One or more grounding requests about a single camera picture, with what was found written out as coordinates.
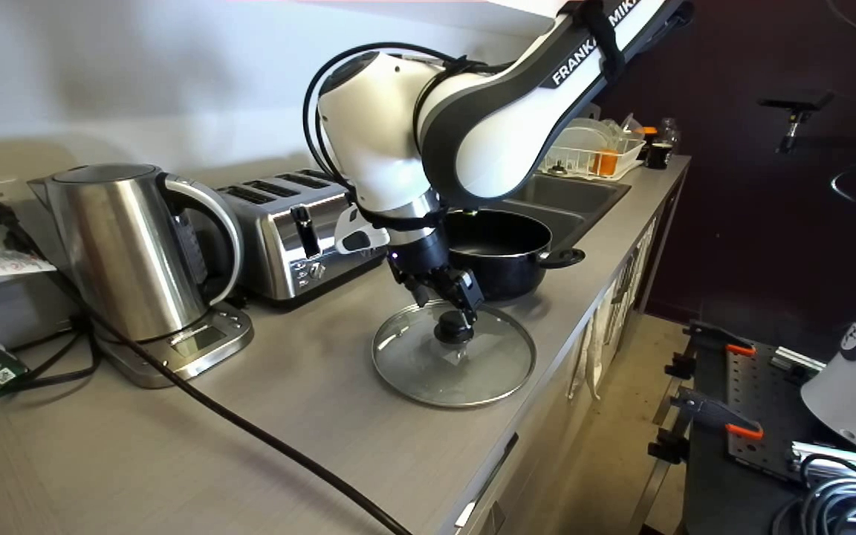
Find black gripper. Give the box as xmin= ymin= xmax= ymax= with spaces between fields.
xmin=384 ymin=223 xmax=486 ymax=325

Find glass lid with black knob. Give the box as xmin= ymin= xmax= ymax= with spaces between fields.
xmin=369 ymin=297 xmax=537 ymax=413

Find black cooking pot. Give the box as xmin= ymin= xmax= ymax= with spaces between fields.
xmin=439 ymin=206 xmax=587 ymax=303

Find dark kitchen sink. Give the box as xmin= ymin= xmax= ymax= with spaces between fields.
xmin=504 ymin=171 xmax=635 ymax=261

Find stainless steel four-slot toaster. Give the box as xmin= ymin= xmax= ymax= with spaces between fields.
xmin=213 ymin=166 xmax=391 ymax=306

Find beige lower cabinets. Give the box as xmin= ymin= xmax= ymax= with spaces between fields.
xmin=452 ymin=166 xmax=693 ymax=535

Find orange cup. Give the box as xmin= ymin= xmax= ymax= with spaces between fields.
xmin=590 ymin=146 xmax=622 ymax=183

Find white dish rack with dishes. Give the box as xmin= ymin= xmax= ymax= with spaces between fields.
xmin=544 ymin=113 xmax=647 ymax=186

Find small black object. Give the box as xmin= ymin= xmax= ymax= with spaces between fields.
xmin=638 ymin=137 xmax=678 ymax=174

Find steel kettle base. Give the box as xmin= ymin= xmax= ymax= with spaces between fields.
xmin=97 ymin=297 xmax=254 ymax=389

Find stainless steel electric kettle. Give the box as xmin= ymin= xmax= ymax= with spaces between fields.
xmin=42 ymin=162 xmax=244 ymax=345

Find perforated metal plate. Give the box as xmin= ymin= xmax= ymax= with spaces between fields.
xmin=723 ymin=340 xmax=815 ymax=486

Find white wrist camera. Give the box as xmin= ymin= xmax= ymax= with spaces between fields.
xmin=329 ymin=206 xmax=391 ymax=258

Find black power cable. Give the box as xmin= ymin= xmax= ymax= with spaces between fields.
xmin=0 ymin=201 xmax=413 ymax=535

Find orange-handled black clamp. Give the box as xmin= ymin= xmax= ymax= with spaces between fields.
xmin=644 ymin=388 xmax=770 ymax=471
xmin=659 ymin=321 xmax=764 ymax=385

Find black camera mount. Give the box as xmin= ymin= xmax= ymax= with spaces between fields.
xmin=758 ymin=92 xmax=836 ymax=159

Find grey cable bundle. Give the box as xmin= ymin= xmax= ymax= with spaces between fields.
xmin=770 ymin=450 xmax=856 ymax=535

